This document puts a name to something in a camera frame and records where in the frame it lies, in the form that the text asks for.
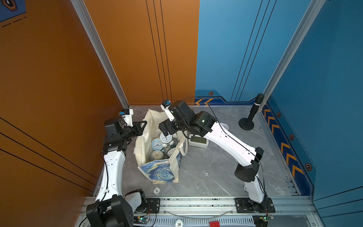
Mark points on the white round number tag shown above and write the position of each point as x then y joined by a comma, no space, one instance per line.
179,223

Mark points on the green circuit board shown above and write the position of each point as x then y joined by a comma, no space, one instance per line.
141,220

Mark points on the large white digital clock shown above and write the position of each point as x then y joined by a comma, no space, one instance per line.
198,141

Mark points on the red block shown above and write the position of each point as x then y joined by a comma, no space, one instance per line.
214,224

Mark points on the white twin-bell alarm clock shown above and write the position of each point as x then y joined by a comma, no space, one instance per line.
165,140

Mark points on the cream canvas bag starry print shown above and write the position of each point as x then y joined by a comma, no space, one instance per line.
159,171

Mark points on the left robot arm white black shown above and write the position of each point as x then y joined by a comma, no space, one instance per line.
111,208

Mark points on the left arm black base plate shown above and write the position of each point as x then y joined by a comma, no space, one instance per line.
152,206

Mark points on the dark teal alarm clock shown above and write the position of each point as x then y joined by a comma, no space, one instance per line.
170,152

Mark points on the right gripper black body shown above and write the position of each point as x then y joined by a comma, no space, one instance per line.
175,125

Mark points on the pink round alarm clock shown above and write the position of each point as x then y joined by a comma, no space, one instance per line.
225,126

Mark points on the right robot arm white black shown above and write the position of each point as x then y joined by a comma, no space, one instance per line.
206,125

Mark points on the black microphone on stand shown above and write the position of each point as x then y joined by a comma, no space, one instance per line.
247,123

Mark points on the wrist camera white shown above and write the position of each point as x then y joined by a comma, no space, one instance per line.
127,115
165,107

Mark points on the yellow blue twin-bell clock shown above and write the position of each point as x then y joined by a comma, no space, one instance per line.
156,144

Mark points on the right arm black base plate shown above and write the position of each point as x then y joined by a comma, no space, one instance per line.
245,205

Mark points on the white round marker left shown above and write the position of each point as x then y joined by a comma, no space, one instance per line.
156,190

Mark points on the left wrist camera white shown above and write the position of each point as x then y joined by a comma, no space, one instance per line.
127,115

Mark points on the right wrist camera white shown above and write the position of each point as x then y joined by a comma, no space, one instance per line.
165,107

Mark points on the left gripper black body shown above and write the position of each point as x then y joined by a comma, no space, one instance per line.
128,133

